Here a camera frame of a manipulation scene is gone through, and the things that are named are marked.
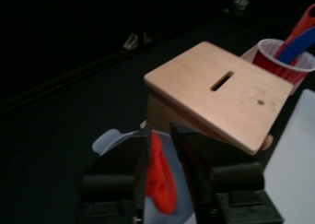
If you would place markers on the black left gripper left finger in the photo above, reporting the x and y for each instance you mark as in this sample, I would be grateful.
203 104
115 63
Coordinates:
115 184

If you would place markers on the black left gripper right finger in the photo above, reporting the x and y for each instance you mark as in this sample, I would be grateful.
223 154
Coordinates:
221 184

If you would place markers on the red dough scrap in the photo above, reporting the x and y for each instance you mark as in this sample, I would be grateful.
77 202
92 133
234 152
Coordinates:
161 178

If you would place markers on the white plastic cutting board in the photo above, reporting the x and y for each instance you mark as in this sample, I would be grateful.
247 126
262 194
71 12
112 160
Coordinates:
292 160

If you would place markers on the wooden box with slot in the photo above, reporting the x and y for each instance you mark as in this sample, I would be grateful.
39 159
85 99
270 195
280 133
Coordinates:
212 92

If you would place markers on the red plastic cup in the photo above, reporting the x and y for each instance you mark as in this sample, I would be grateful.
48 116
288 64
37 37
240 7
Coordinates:
283 71

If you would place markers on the blue plastic utensil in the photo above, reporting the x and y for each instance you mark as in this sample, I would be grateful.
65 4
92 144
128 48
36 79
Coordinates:
299 46

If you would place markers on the red plastic utensil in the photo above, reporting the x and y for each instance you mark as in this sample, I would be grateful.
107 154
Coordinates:
299 26

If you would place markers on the white frame bracket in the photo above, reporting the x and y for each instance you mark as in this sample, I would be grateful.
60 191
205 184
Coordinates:
240 1
129 41

